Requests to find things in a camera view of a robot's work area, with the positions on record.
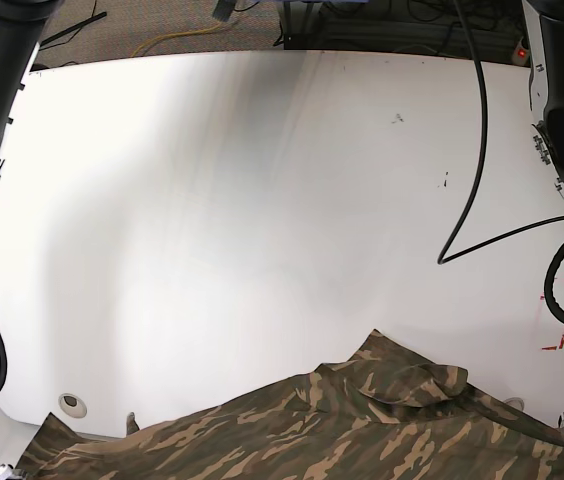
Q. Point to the camouflage T-shirt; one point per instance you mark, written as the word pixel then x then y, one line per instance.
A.
pixel 386 413

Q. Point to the black tripod on floor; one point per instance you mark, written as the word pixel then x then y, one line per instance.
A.
pixel 72 31

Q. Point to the left table cable grommet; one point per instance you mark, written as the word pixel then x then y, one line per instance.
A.
pixel 72 406

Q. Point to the table cable grommet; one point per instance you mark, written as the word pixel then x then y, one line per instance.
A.
pixel 72 406
pixel 516 403

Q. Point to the right table cable grommet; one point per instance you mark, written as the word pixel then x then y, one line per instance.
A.
pixel 516 403

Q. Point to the black power strip red switch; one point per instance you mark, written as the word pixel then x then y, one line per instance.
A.
pixel 521 55

